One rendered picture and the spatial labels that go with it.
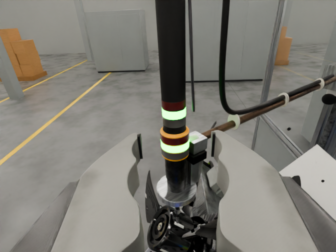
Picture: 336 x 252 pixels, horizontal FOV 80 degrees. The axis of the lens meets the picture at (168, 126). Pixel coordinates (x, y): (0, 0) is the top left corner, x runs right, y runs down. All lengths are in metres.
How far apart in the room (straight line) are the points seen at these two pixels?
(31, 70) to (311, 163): 8.23
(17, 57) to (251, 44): 7.23
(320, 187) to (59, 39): 14.10
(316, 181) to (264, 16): 5.55
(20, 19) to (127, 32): 8.89
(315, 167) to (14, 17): 15.36
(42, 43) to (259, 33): 12.14
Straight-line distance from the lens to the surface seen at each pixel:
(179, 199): 0.35
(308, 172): 0.73
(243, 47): 6.01
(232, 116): 0.39
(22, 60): 8.53
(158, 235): 0.61
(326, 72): 0.78
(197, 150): 0.33
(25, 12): 15.06
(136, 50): 7.49
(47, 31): 14.54
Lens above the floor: 1.73
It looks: 29 degrees down
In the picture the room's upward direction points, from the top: 3 degrees counter-clockwise
